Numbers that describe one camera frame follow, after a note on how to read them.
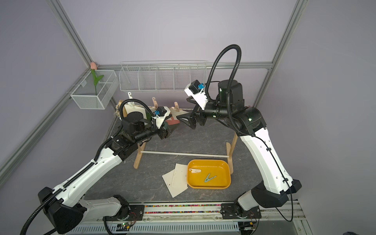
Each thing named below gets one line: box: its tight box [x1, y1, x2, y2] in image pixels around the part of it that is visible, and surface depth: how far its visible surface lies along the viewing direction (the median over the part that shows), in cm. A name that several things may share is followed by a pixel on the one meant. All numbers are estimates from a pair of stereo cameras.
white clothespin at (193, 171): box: [188, 168, 202, 174], surface depth 88 cm
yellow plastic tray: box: [186, 159, 232, 189], surface depth 86 cm
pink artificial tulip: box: [90, 61, 105, 96], surface depth 92 cm
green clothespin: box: [204, 173, 217, 183], surface depth 85 cm
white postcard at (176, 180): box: [161, 163, 189, 199], surface depth 86 cm
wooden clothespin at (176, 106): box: [173, 101, 180, 113], surface depth 62 cm
